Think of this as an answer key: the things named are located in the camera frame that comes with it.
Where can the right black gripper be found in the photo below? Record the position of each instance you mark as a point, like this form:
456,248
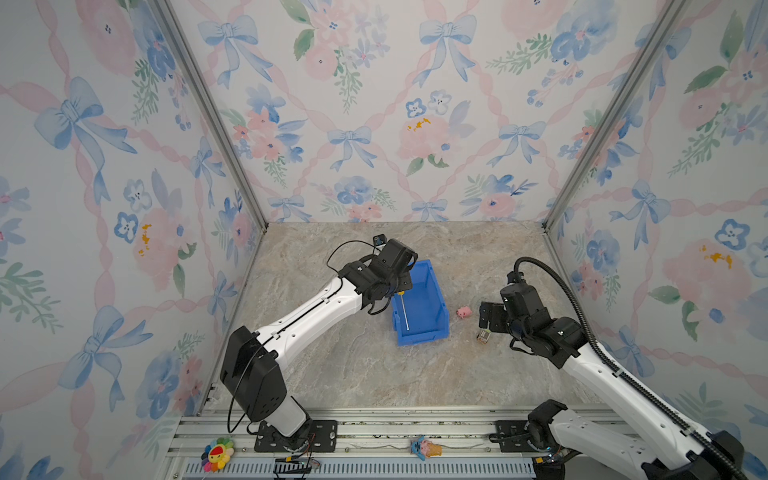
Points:
496,310

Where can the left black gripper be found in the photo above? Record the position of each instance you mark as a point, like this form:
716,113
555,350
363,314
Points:
406,282

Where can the yellow handled screwdriver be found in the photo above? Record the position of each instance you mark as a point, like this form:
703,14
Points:
401,296

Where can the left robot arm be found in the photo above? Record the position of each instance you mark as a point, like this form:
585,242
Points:
255,361

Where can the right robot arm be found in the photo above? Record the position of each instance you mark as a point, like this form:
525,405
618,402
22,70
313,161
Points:
665,444

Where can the blue plastic bin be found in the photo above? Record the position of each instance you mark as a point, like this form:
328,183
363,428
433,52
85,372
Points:
428,314

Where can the pink pig toy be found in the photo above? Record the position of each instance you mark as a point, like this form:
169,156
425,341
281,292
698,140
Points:
464,312

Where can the blue orange small toy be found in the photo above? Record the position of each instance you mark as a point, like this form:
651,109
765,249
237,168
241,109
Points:
425,449

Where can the rainbow flower toy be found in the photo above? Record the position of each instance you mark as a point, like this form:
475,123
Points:
217,455

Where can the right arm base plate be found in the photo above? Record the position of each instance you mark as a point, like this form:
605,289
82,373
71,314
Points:
512,436

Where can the aluminium rail frame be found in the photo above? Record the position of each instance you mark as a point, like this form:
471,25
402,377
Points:
374,443

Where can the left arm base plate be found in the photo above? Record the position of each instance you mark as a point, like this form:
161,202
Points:
314,436

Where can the left corner aluminium post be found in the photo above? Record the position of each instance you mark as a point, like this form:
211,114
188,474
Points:
179,46

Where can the corner aluminium post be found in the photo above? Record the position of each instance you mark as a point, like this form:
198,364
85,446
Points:
660,32
179,46

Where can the right corner aluminium post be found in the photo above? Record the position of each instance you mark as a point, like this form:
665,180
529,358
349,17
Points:
660,32

